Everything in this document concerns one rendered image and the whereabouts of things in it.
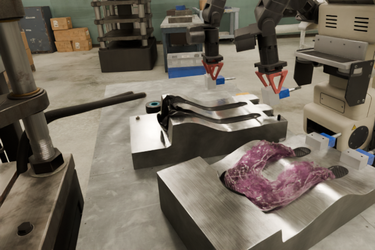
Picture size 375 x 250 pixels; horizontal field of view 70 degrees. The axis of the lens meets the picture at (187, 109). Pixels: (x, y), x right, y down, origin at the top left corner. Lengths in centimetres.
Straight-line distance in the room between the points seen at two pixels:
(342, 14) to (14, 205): 121
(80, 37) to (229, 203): 716
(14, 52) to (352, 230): 90
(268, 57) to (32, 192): 80
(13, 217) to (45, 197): 8
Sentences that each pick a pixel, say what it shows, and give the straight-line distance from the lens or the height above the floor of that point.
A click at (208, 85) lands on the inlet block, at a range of 112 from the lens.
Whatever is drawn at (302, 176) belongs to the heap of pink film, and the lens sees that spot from 63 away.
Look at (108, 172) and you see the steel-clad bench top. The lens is 85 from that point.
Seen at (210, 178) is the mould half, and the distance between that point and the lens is 60.
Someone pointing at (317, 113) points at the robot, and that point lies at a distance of 125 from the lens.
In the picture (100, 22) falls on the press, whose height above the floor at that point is 88.
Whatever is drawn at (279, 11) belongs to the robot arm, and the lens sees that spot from 82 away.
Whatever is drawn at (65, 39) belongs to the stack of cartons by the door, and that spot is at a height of 30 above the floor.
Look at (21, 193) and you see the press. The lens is 91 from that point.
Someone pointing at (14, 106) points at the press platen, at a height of 103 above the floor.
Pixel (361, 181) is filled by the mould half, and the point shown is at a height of 86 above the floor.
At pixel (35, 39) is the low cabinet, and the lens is 786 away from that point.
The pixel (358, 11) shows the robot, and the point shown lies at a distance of 112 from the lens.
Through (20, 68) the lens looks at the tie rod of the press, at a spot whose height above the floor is 112.
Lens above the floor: 128
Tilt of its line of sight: 24 degrees down
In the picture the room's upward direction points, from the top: 3 degrees counter-clockwise
